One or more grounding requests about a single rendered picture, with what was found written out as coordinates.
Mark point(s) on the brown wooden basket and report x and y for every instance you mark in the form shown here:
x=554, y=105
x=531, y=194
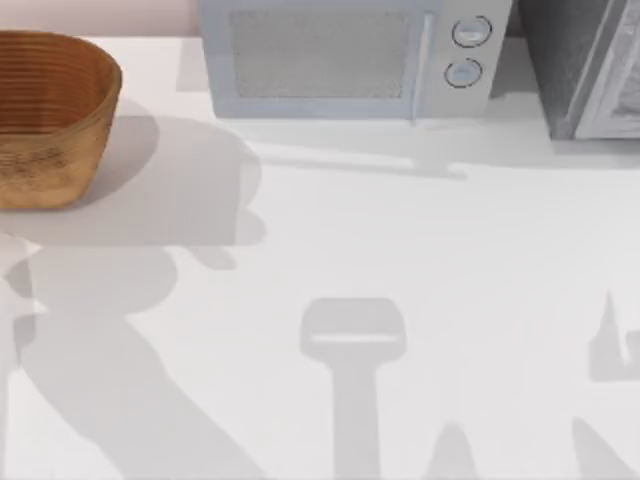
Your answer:
x=60, y=165

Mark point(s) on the microwave oven door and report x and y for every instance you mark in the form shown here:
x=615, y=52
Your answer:
x=320, y=55

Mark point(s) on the round microwave knob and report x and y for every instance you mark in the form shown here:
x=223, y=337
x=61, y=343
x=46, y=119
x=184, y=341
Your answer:
x=463, y=73
x=471, y=31

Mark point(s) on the pale microwave oven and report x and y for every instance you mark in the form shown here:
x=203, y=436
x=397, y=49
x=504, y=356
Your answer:
x=492, y=55

